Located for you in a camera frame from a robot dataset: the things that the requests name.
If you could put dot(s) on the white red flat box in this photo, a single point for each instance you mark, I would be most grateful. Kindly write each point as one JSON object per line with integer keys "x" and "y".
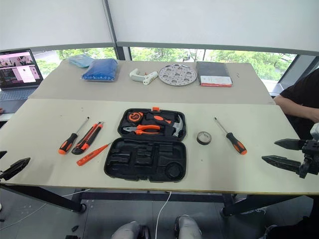
{"x": 215, "y": 81}

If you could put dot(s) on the dark grey flat pad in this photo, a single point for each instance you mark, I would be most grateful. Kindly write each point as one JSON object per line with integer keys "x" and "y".
{"x": 211, "y": 68}

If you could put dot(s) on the black orange claw hammer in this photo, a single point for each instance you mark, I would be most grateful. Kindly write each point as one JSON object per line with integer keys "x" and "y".
{"x": 174, "y": 125}

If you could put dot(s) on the round perforated metal plate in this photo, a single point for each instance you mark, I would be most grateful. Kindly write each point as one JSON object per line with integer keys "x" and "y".
{"x": 178, "y": 74}

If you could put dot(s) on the black trousers leg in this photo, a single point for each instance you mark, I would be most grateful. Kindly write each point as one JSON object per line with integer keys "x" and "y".
{"x": 299, "y": 224}

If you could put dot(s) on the black tool case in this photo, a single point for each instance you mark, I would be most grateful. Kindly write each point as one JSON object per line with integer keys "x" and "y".
{"x": 139, "y": 159}

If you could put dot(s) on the black orange screwdriver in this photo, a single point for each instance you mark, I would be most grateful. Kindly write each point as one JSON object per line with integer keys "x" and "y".
{"x": 68, "y": 143}
{"x": 235, "y": 143}

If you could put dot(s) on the person in black shirt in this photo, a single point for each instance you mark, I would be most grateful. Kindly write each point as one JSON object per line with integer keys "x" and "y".
{"x": 305, "y": 92}

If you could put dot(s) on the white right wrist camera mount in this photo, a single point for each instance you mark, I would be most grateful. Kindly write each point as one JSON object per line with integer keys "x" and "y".
{"x": 316, "y": 132}

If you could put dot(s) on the black table leg frame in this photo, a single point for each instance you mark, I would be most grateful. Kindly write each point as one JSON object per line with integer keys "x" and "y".
{"x": 54, "y": 199}

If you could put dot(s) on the dark blue plastic bag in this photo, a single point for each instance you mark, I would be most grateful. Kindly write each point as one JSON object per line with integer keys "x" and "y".
{"x": 101, "y": 71}

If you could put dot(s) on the orange black utility knife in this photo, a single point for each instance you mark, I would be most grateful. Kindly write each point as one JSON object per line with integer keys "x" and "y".
{"x": 87, "y": 139}

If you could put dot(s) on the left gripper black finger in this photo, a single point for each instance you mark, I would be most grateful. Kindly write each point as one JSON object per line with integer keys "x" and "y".
{"x": 16, "y": 168}
{"x": 2, "y": 153}

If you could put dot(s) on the bare forearm of person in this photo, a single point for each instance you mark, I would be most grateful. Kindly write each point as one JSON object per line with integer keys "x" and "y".
{"x": 294, "y": 107}

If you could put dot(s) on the grey rounded robot knee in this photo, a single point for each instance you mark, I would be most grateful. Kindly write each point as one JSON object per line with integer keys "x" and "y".
{"x": 129, "y": 230}
{"x": 188, "y": 227}

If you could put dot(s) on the orange voltage tester pen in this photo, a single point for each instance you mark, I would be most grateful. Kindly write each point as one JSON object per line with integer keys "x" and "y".
{"x": 89, "y": 156}

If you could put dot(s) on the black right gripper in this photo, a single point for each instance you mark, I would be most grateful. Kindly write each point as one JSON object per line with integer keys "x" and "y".
{"x": 311, "y": 159}

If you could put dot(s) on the white roller blind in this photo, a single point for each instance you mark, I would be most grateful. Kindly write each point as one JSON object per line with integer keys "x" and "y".
{"x": 49, "y": 22}
{"x": 211, "y": 22}

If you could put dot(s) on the light blue plastic bag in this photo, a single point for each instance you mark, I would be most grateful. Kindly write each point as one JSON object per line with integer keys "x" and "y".
{"x": 79, "y": 61}

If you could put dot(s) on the orange black tape measure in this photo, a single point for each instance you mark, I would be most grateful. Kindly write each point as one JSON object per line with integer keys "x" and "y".
{"x": 135, "y": 117}

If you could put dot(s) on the black electrical tape roll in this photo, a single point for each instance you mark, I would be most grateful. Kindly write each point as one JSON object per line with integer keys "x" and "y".
{"x": 199, "y": 139}

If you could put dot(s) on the open laptop computer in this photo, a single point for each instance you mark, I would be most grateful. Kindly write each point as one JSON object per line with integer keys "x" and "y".
{"x": 17, "y": 74}

